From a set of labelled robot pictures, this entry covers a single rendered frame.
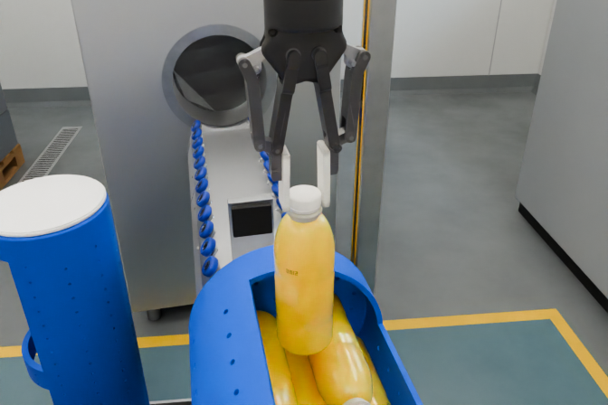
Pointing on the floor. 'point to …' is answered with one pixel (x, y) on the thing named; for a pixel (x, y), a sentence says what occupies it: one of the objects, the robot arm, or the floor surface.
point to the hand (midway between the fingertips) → (304, 177)
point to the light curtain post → (374, 105)
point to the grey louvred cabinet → (573, 128)
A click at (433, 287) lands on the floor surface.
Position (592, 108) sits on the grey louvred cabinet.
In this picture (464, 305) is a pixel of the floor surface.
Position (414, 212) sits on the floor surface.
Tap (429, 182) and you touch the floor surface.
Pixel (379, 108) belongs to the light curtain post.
